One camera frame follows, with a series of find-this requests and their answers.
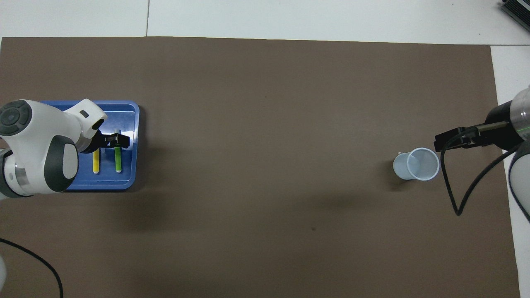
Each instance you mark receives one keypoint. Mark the blue plastic tray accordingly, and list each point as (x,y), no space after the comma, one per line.
(124,178)

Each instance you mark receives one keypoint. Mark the green pen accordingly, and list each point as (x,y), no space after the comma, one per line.
(118,161)

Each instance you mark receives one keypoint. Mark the yellow pen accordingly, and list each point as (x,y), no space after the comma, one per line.
(96,163)

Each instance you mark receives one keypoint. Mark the pale blue mesh pen cup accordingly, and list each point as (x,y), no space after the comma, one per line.
(403,167)

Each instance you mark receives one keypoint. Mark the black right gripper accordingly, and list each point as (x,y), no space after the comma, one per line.
(501,132)

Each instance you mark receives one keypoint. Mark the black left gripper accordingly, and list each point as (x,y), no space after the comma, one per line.
(99,142)

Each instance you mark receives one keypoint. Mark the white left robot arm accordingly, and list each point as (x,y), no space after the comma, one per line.
(37,149)

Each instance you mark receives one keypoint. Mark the brown table mat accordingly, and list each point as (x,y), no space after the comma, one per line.
(265,124)

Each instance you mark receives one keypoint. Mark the grey ribbed device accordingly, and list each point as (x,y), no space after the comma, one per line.
(519,10)

